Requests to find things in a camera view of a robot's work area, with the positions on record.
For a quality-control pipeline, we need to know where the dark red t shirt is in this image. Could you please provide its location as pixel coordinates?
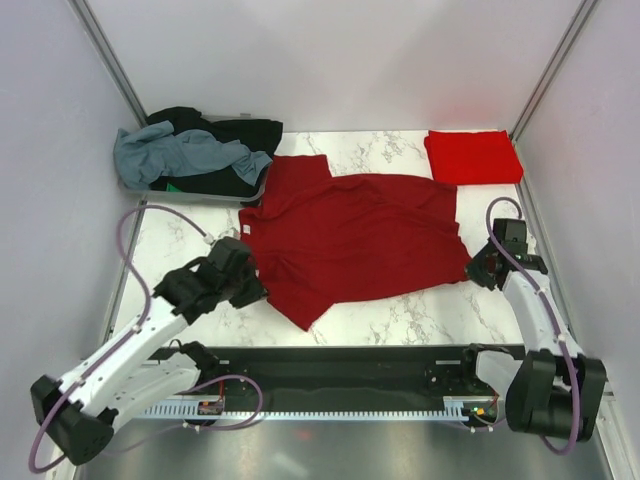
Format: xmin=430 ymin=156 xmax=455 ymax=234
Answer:
xmin=239 ymin=155 xmax=471 ymax=330

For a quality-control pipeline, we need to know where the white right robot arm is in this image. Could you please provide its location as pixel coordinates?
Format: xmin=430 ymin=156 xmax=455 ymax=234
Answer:
xmin=457 ymin=218 xmax=607 ymax=442

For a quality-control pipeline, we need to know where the right corner aluminium post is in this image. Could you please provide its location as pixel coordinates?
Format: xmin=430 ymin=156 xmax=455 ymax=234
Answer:
xmin=509 ymin=0 xmax=601 ymax=144

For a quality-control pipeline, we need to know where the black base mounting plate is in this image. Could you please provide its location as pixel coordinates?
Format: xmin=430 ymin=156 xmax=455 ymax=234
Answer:
xmin=152 ymin=342 xmax=494 ymax=407

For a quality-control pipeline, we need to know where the grey plastic laundry bin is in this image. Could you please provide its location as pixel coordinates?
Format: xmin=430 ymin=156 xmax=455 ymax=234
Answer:
xmin=120 ymin=107 xmax=283 ymax=204

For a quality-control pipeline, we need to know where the white slotted cable duct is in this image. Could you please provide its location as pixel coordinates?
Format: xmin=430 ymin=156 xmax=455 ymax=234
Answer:
xmin=135 ymin=389 xmax=503 ymax=422

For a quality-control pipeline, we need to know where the left corner aluminium post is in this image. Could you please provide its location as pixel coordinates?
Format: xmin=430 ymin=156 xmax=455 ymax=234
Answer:
xmin=68 ymin=0 xmax=147 ymax=125

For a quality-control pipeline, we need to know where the aluminium frame rail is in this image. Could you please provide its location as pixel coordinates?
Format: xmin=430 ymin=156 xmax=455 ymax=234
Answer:
xmin=601 ymin=381 xmax=615 ymax=401

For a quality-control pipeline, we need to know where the blue grey t shirt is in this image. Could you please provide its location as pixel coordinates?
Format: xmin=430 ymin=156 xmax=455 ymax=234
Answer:
xmin=113 ymin=121 xmax=272 ymax=190

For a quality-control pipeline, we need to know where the folded bright red t shirt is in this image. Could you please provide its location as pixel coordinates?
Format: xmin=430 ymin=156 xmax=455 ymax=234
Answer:
xmin=424 ymin=131 xmax=524 ymax=186

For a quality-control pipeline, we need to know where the black t shirt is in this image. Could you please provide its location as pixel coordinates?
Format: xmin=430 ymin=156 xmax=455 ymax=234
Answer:
xmin=144 ymin=105 xmax=284 ymax=197

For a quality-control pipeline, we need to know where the corner aluminium post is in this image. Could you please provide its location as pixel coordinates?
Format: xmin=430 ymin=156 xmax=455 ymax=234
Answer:
xmin=68 ymin=0 xmax=147 ymax=125
xmin=509 ymin=0 xmax=601 ymax=144

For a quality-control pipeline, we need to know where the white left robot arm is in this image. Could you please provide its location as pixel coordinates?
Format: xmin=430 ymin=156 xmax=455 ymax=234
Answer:
xmin=30 ymin=237 xmax=267 ymax=466

